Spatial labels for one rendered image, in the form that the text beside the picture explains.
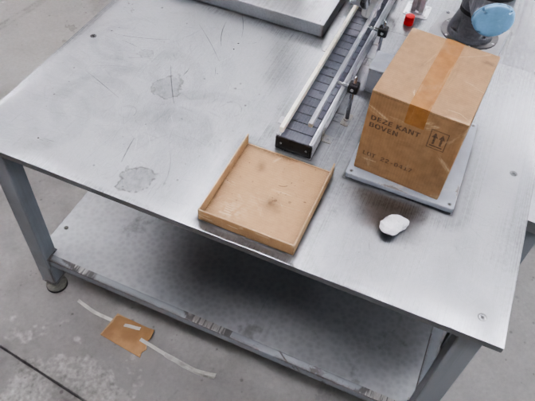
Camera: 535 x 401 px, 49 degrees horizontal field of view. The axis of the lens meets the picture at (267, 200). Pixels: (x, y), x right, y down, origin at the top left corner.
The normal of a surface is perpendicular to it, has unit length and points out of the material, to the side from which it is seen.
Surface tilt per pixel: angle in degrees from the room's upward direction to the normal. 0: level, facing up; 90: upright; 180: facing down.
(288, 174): 0
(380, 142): 90
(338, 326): 4
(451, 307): 0
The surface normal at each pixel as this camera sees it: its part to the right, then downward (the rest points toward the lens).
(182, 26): 0.06, -0.63
